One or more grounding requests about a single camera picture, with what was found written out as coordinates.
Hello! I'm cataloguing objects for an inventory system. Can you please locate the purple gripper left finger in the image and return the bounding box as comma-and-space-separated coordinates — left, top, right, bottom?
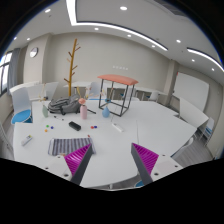
64, 144, 93, 185

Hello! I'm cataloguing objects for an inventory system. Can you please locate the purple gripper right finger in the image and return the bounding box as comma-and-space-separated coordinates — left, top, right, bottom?
131, 143, 159, 185

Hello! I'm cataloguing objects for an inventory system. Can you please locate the grey striped towel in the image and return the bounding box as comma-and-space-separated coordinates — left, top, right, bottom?
48, 137, 96, 156

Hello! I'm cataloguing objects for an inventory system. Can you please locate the black rectangular box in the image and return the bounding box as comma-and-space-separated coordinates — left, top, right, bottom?
69, 121, 81, 131

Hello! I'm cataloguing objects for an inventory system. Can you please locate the white power strip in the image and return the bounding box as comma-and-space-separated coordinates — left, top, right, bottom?
112, 123, 124, 132

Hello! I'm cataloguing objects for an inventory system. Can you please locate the pink bottle vase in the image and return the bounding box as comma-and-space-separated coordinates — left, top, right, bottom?
78, 98, 87, 119

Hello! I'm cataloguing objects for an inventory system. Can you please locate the white remote control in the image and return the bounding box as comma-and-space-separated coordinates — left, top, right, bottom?
21, 135, 33, 146

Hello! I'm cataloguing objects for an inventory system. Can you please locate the grey backpack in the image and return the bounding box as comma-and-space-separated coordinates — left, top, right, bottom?
48, 95, 81, 115

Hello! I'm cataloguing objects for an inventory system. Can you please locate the green card stand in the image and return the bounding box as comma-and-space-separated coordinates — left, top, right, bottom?
42, 105, 48, 118

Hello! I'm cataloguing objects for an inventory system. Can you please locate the orange top metal stool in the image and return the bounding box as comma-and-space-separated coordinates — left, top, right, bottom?
98, 74, 138, 117

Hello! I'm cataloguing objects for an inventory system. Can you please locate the white whiteboard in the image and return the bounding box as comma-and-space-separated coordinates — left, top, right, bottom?
173, 72, 209, 111

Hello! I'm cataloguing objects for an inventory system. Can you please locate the blue seat white chair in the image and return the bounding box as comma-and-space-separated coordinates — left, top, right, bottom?
11, 87, 32, 124

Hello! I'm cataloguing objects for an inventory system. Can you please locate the wooden coat rack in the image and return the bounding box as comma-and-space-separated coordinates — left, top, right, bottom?
64, 38, 81, 96

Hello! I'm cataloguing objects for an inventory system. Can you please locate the round wall clock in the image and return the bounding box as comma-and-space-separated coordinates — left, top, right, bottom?
30, 47, 38, 58

